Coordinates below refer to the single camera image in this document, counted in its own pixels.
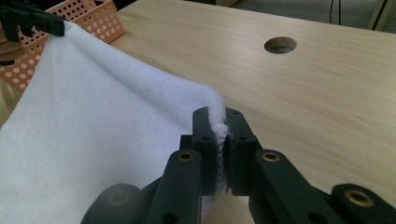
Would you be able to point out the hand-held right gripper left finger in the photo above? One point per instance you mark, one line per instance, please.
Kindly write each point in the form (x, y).
(204, 149)

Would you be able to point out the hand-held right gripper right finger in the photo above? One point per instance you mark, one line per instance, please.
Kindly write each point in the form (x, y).
(239, 155)

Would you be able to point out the pink perforated plastic basket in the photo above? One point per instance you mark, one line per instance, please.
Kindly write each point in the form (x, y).
(102, 21)

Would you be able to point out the white printed cloth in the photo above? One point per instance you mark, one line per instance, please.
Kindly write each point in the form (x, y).
(93, 124)

